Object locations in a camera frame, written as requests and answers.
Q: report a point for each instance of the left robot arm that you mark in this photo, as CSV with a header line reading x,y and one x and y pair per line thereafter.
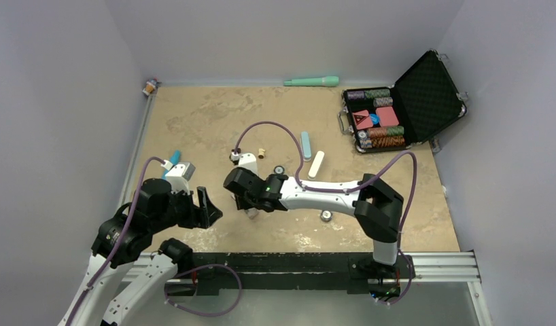
x,y
120,243

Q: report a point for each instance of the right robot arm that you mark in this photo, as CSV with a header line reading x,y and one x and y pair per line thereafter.
x,y
376,206

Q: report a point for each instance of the blue marker pen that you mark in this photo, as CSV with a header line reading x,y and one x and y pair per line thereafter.
x,y
171,162

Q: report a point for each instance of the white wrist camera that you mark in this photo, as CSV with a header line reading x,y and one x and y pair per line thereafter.
x,y
244,160
179,176

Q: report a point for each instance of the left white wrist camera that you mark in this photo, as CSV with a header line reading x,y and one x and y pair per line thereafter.
x,y
179,176

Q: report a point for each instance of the small orange toy figure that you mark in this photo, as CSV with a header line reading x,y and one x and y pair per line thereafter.
x,y
151,86

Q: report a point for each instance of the black poker chip case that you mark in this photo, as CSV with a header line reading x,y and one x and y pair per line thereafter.
x,y
414,109

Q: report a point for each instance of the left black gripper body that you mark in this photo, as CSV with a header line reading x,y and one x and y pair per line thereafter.
x,y
183,210

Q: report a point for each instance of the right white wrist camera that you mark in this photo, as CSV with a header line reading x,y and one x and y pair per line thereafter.
x,y
244,160

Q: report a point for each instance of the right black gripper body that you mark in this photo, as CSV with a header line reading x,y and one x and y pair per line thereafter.
x,y
246,202

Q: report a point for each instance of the light blue white stapler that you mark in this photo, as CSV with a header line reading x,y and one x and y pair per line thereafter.
x,y
306,146

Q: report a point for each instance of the mint green microphone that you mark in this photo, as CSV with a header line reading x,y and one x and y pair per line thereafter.
x,y
327,81

